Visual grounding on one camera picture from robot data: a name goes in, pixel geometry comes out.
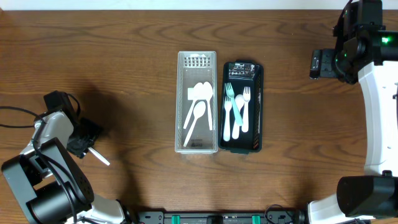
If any white plastic fork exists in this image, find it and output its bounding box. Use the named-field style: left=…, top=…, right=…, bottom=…
left=223, top=96, right=232, bottom=142
left=224, top=83, right=243, bottom=126
left=242, top=86, right=251, bottom=133

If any dark green plastic basket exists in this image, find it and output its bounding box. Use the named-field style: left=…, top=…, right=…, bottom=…
left=218, top=60, right=264, bottom=154

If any thick white plastic spoon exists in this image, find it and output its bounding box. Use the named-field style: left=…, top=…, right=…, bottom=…
left=231, top=94, right=246, bottom=141

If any clear plastic perforated basket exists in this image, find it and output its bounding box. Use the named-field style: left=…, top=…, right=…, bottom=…
left=175, top=51, right=218, bottom=154

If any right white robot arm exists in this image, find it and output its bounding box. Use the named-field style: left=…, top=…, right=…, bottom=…
left=307, top=25, right=397, bottom=223

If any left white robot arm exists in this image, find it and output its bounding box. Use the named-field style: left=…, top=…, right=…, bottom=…
left=1, top=110, right=132, bottom=223

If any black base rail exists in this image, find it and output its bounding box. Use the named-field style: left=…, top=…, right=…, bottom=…
left=132, top=204, right=309, bottom=224

